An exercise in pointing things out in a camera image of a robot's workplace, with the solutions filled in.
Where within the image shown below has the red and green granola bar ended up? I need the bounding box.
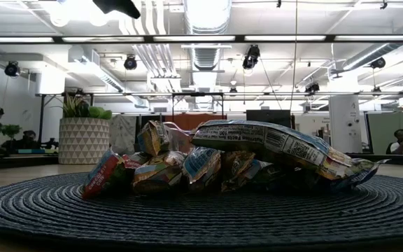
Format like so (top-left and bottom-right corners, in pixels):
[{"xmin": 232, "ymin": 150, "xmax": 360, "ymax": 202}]
[{"xmin": 81, "ymin": 148, "xmax": 125, "ymax": 200}]

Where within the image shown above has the black beam with light bars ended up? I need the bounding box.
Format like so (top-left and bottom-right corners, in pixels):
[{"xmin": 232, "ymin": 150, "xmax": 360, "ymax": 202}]
[{"xmin": 0, "ymin": 34, "xmax": 403, "ymax": 44}]

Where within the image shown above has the succulent in white patterned pot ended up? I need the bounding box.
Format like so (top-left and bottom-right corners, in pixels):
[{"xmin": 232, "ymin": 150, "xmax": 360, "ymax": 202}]
[{"xmin": 52, "ymin": 91, "xmax": 113, "ymax": 165}]

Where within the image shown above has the clear plastic bin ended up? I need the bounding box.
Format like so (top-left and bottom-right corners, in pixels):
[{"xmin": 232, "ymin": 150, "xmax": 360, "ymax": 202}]
[{"xmin": 162, "ymin": 121, "xmax": 194, "ymax": 153}]

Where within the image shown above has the small green potted plant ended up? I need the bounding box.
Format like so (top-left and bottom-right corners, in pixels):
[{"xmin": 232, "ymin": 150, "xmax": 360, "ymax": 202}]
[{"xmin": 0, "ymin": 124, "xmax": 23, "ymax": 150}]

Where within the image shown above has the dark monitor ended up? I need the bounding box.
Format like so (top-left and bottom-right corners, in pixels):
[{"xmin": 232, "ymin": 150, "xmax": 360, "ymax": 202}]
[{"xmin": 246, "ymin": 109, "xmax": 292, "ymax": 129}]

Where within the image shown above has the dark round plate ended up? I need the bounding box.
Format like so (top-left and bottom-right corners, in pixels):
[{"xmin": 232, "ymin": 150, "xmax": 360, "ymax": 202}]
[{"xmin": 0, "ymin": 167, "xmax": 403, "ymax": 248}]

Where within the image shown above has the white round column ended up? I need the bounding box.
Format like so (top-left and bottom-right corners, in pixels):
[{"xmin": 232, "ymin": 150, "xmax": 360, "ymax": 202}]
[{"xmin": 328, "ymin": 94, "xmax": 363, "ymax": 154}]

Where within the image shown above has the silver ventilation duct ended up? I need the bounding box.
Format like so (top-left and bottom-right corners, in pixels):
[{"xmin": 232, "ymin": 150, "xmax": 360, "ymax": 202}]
[{"xmin": 183, "ymin": 0, "xmax": 232, "ymax": 71}]

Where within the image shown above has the thin hanging cable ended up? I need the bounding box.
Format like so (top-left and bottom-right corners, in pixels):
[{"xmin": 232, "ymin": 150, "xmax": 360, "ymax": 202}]
[{"xmin": 290, "ymin": 0, "xmax": 299, "ymax": 113}]

